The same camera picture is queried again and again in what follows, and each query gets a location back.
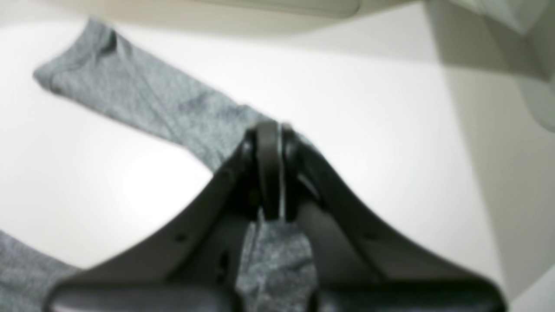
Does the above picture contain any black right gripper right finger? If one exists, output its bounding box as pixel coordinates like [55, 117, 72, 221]
[281, 125, 507, 312]

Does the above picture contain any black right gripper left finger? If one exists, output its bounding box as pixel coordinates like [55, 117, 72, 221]
[44, 122, 280, 312]

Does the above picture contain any grey t-shirt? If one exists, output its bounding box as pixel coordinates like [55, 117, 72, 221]
[1, 19, 317, 312]

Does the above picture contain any white cardboard box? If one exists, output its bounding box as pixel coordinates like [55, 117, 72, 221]
[191, 0, 555, 130]

